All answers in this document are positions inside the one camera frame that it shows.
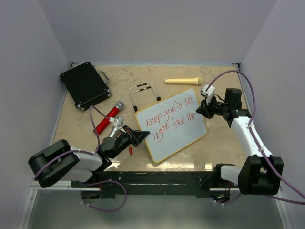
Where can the yellow framed whiteboard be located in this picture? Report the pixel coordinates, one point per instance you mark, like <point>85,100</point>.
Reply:
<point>173,124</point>

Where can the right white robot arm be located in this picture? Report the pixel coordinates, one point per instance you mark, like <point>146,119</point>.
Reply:
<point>259,174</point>

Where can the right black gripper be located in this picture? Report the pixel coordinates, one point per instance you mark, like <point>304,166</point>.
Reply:
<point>205,109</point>

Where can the silver toy microphone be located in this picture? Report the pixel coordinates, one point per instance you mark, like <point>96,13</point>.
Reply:
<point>114,132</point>

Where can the red glitter toy microphone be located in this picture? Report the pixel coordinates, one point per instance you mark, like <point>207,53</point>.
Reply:
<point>105,121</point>

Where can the wire whiteboard stand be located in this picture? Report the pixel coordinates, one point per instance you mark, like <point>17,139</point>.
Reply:
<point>142,90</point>

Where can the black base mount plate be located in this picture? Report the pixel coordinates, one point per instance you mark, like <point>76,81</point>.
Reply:
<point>182,183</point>

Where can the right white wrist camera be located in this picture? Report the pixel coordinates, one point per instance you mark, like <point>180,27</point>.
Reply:
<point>207,92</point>

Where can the black carrying case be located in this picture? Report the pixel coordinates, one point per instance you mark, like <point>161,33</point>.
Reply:
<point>85,86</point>

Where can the cream toy microphone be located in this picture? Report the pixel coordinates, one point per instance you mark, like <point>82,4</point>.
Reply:
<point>191,81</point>

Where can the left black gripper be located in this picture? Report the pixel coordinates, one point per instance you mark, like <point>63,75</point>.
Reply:
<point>135,137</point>

